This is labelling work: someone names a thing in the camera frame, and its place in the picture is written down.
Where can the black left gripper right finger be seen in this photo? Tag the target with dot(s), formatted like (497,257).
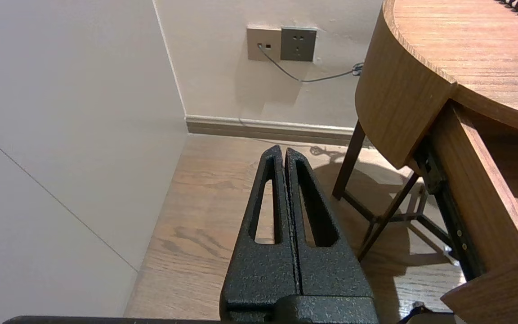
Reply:
(331,279)

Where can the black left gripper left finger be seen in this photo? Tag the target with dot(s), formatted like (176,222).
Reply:
(263,274)

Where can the curved wooden nightstand drawer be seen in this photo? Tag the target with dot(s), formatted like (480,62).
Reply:
(488,202)

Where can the dark metal nightstand legs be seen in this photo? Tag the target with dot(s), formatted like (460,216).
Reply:
(349,162)

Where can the dark skirting board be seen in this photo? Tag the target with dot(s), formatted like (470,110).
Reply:
(268,128)

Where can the round wooden nightstand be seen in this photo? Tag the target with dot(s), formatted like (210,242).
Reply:
(457,40)

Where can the black drawer slide rail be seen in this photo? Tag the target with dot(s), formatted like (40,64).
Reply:
(454,220)

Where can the beige wall socket plate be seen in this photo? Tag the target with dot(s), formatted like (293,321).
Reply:
(263,42)

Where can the black wall socket plate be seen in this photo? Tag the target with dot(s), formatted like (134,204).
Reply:
(298,43)

